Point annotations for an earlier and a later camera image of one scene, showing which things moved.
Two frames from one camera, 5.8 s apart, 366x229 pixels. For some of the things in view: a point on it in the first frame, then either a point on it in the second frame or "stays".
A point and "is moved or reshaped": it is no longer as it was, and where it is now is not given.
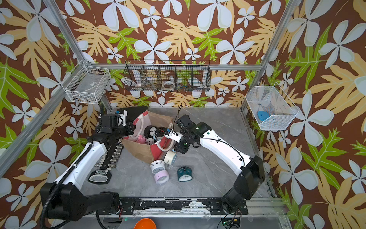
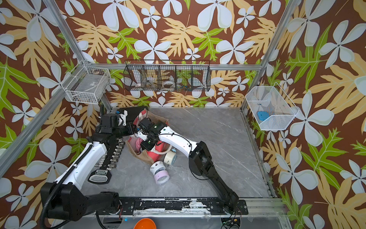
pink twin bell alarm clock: (141, 140) is moved or reshaped
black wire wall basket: (167, 75) stays
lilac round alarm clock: (162, 177) stays
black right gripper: (180, 149) -> (146, 147)
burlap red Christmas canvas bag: (147, 140) stays
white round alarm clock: (157, 165) stays
